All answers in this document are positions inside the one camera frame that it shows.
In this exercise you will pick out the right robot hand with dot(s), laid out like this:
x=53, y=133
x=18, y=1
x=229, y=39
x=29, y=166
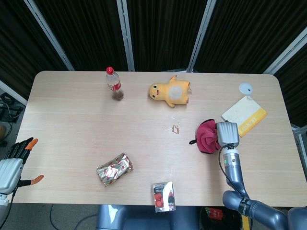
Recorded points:
x=227, y=134

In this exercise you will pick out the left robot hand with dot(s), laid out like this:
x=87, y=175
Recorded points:
x=12, y=170

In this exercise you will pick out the pink cloth black trim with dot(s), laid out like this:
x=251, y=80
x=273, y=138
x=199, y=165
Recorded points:
x=207, y=136

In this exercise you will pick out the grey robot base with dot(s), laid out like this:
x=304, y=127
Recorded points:
x=146, y=218

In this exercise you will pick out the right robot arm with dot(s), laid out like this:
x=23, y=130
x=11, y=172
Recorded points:
x=233, y=172

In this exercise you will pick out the yellow plush duck toy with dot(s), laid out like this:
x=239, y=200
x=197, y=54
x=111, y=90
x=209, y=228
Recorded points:
x=170, y=92

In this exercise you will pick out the white yellow book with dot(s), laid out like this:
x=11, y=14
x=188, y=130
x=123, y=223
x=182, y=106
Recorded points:
x=244, y=115

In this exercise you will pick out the white round lid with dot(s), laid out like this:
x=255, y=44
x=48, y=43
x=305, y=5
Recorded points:
x=245, y=88

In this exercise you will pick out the grey metal rack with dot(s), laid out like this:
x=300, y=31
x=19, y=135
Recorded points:
x=299, y=141

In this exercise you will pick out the black waste bin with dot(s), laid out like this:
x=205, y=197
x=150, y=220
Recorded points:
x=220, y=219

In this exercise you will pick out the silver foil snack bag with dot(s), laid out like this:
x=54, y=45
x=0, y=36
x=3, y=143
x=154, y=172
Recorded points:
x=114, y=169

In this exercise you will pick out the cola bottle red cap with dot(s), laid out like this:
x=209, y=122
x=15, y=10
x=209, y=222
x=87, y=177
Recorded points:
x=114, y=85

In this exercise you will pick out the white partition post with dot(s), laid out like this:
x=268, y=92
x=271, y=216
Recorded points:
x=126, y=36
x=200, y=38
x=286, y=52
x=12, y=92
x=50, y=36

